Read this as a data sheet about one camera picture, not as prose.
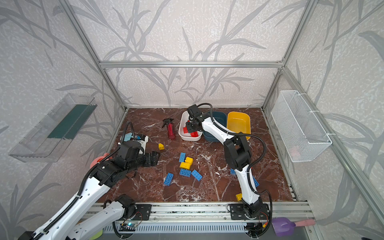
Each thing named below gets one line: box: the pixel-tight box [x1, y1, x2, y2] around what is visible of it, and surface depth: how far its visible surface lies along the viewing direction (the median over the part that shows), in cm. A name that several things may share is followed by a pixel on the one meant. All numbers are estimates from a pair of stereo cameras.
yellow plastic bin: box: [226, 111, 251, 141], surface depth 111 cm
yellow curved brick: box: [180, 162, 191, 170], surface depth 90 cm
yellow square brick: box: [185, 156, 194, 165], surface depth 92 cm
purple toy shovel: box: [271, 217, 316, 237], surface depth 70 cm
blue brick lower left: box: [164, 172, 174, 186], surface depth 85 cm
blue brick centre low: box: [179, 168, 191, 178], surface depth 88 cm
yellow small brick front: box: [235, 193, 243, 202], surface depth 80 cm
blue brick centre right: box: [191, 169, 203, 181], surface depth 86 cm
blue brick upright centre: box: [179, 152, 186, 163], surface depth 95 cm
